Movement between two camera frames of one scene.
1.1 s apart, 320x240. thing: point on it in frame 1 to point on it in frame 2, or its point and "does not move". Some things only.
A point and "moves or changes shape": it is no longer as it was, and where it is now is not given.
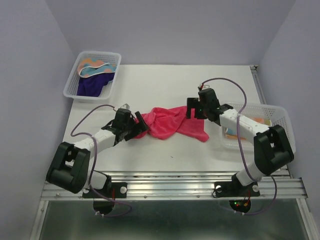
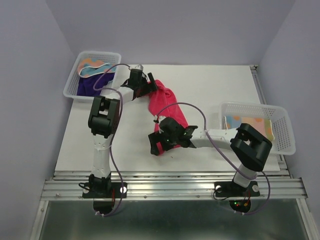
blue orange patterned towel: [90, 67] does not move
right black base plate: [235, 189] does not move
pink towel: [163, 122] moves or changes shape
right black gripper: [192, 102] to [156, 137]
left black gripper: [137, 129] to [149, 87]
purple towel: [92, 86] does not move
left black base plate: [118, 190] does not move
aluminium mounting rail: [185, 185] does not move
